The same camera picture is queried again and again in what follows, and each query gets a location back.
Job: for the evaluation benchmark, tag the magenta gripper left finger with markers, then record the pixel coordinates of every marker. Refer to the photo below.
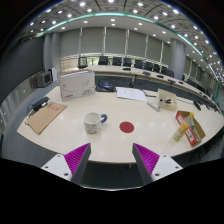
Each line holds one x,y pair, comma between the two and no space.
77,161

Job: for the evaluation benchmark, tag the red round sticker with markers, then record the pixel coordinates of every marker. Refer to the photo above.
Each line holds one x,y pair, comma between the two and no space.
126,127

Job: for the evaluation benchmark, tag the white mug blue handle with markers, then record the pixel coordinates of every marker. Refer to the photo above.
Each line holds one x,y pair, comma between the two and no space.
93,122

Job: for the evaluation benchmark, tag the white paper sheets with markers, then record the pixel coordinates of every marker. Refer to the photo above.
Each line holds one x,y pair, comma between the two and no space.
130,93

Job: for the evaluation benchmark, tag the white remote control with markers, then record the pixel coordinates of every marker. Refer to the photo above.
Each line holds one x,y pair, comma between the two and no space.
154,106

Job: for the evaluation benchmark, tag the red open cardboard box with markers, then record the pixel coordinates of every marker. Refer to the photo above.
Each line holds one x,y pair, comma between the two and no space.
195,133

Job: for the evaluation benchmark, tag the clear bottle in box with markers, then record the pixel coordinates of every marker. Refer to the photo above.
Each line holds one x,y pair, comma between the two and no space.
190,119

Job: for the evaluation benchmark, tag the black office chair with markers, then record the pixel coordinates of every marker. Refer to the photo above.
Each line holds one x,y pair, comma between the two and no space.
103,60
127,62
82,62
117,61

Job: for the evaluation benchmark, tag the white cardboard box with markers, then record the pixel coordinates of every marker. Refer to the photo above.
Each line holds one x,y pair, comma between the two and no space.
77,84

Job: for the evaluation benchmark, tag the black device on table edge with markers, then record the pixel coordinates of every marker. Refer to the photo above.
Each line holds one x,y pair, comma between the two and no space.
38,104

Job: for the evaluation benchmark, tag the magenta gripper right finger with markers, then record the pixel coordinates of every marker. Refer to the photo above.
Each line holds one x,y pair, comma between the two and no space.
146,161

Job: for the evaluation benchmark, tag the small beige cardboard box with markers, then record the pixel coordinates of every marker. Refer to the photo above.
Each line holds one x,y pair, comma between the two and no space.
167,100

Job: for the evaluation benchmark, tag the brown cardboard sheet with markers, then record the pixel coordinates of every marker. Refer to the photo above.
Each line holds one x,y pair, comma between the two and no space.
41,119

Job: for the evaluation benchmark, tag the yellow bottle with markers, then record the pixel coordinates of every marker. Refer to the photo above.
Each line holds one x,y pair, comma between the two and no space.
181,131

